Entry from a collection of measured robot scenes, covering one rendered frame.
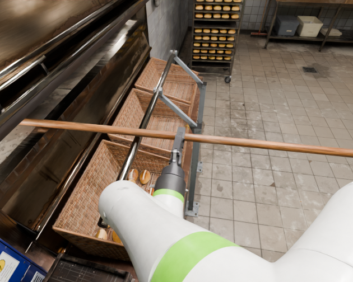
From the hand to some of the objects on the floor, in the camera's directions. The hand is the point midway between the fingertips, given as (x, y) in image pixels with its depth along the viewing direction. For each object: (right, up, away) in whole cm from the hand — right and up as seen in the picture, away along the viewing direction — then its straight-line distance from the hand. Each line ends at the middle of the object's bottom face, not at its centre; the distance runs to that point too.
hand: (180, 137), depth 81 cm
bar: (+1, -66, +104) cm, 123 cm away
